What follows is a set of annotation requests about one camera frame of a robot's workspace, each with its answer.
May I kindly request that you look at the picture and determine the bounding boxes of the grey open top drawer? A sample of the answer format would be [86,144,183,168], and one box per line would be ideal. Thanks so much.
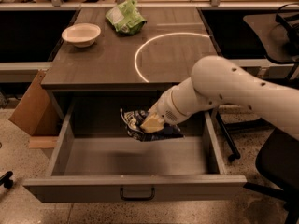
[23,93,246,203]

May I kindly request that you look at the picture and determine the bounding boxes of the white bowl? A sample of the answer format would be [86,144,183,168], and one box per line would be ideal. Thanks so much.
[62,23,101,48]

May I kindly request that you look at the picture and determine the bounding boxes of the black office chair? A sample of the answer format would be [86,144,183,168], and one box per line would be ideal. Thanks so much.
[242,12,299,224]

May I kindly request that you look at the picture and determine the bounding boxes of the green chip bag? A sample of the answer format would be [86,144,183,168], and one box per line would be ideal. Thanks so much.
[106,0,147,35]

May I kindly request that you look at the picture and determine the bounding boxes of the black table leg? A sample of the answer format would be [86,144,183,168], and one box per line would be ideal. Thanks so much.
[215,110,275,162]

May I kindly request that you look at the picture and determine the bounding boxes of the dark grey cabinet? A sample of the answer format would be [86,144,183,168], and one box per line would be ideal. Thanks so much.
[40,7,231,123]

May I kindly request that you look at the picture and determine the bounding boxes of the black chair caster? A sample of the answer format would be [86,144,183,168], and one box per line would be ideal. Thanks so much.
[0,171,13,189]

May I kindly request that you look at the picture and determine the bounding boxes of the black drawer handle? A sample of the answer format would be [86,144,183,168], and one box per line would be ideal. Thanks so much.
[120,188,155,202]

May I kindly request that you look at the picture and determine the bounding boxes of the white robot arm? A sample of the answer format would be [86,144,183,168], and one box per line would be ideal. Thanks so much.
[141,56,299,139]

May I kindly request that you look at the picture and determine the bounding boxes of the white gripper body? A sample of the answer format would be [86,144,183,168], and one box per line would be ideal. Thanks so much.
[148,89,187,124]

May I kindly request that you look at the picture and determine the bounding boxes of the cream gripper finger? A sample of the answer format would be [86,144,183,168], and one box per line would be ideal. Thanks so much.
[140,113,164,133]

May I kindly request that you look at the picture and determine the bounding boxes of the blue chip bag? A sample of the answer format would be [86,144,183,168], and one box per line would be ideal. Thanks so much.
[120,108,183,142]

